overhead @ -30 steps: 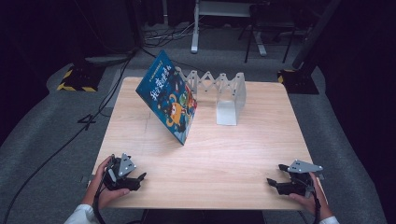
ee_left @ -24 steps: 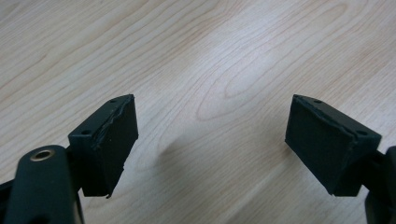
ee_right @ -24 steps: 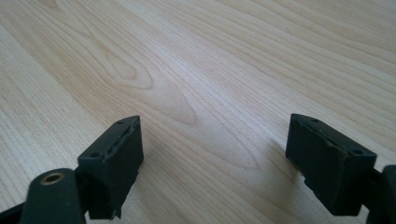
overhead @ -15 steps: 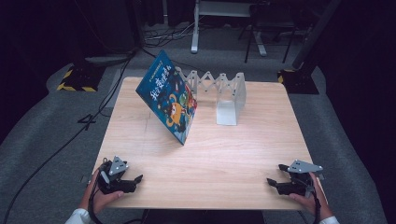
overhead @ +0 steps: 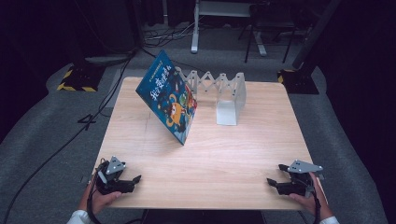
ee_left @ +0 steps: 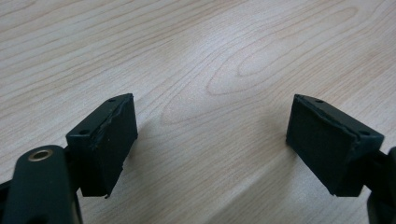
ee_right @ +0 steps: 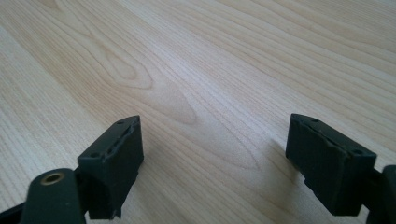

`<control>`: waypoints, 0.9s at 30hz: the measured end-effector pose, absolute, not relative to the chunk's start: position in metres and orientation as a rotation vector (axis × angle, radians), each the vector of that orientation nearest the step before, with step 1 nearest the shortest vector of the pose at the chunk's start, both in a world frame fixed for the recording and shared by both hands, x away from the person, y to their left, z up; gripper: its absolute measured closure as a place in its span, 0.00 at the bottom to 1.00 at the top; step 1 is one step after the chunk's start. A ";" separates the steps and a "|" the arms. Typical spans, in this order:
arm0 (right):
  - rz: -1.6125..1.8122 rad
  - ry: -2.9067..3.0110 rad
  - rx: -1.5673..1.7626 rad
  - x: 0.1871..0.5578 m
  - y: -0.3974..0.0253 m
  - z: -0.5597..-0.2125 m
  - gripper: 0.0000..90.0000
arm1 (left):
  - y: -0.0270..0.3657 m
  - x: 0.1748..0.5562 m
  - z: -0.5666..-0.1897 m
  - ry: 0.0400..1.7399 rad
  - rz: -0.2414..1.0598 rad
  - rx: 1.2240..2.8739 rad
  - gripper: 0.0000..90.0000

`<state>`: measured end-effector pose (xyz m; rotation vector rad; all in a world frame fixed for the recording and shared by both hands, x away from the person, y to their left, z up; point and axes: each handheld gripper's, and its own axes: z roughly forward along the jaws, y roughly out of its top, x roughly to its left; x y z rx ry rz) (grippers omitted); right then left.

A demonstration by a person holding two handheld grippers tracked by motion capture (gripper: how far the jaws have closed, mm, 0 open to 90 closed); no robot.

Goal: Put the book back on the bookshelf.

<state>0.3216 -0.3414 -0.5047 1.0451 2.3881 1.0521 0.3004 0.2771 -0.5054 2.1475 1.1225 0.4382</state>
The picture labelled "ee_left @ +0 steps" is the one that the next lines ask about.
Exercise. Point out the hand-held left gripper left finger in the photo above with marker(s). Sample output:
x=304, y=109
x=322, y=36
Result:
x=106, y=149

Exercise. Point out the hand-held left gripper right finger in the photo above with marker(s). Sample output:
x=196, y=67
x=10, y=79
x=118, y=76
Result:
x=323, y=146

